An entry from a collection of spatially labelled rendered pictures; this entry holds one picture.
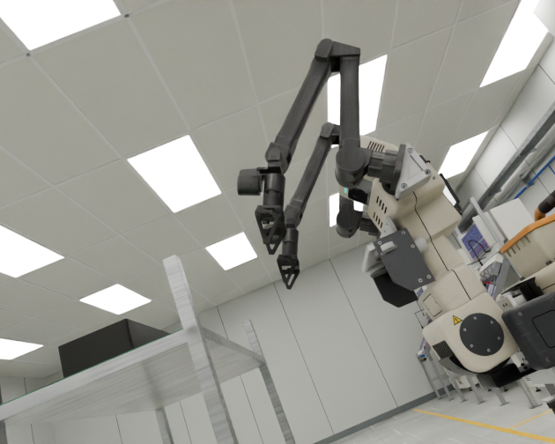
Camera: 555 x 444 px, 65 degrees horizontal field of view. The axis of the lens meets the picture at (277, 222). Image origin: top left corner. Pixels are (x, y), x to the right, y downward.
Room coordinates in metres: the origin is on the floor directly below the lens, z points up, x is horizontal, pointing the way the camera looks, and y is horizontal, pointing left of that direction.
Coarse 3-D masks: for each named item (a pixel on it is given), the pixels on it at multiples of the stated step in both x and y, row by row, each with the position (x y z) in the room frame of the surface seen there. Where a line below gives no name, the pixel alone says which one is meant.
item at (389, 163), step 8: (400, 144) 1.01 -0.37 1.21; (376, 152) 1.04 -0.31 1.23; (384, 152) 1.04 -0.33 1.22; (392, 152) 1.04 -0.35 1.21; (400, 152) 1.01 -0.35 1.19; (376, 160) 1.04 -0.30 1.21; (384, 160) 1.03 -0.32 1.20; (392, 160) 1.03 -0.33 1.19; (400, 160) 1.01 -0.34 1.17; (368, 168) 1.05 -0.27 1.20; (376, 168) 1.04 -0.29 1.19; (384, 168) 1.04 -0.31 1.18; (392, 168) 1.03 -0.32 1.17; (400, 168) 1.01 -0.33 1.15; (376, 176) 1.07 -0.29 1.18; (384, 176) 1.05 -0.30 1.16; (392, 176) 1.05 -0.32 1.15; (392, 184) 1.08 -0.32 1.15
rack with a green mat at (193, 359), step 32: (192, 320) 0.83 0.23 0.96; (128, 352) 0.83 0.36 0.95; (160, 352) 0.83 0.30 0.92; (192, 352) 0.83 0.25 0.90; (224, 352) 1.11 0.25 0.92; (256, 352) 1.70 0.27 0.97; (64, 384) 0.82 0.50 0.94; (96, 384) 0.86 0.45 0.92; (128, 384) 0.99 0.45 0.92; (160, 384) 1.18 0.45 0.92; (192, 384) 1.43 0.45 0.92; (0, 416) 0.82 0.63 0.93; (32, 416) 0.89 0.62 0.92; (64, 416) 1.04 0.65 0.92; (96, 416) 1.24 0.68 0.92; (160, 416) 1.69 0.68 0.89; (224, 416) 0.83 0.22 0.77
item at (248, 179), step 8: (272, 152) 1.02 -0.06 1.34; (280, 152) 1.02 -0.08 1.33; (272, 160) 1.02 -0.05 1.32; (280, 160) 1.02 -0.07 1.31; (256, 168) 1.04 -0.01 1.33; (264, 168) 1.04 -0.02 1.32; (272, 168) 1.03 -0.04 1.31; (280, 168) 1.03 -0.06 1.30; (240, 176) 1.03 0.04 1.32; (248, 176) 1.04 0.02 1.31; (256, 176) 1.04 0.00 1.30; (240, 184) 1.03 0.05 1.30; (248, 184) 1.03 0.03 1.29; (256, 184) 1.03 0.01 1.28; (240, 192) 1.05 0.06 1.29; (248, 192) 1.05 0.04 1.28; (256, 192) 1.05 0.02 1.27
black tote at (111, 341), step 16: (128, 320) 0.98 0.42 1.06; (96, 336) 0.97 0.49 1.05; (112, 336) 0.97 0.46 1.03; (128, 336) 0.97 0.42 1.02; (144, 336) 1.06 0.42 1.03; (160, 336) 1.18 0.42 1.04; (64, 352) 0.97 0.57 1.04; (80, 352) 0.97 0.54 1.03; (96, 352) 0.97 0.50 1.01; (112, 352) 0.97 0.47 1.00; (64, 368) 0.97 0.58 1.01; (80, 368) 0.97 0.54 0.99
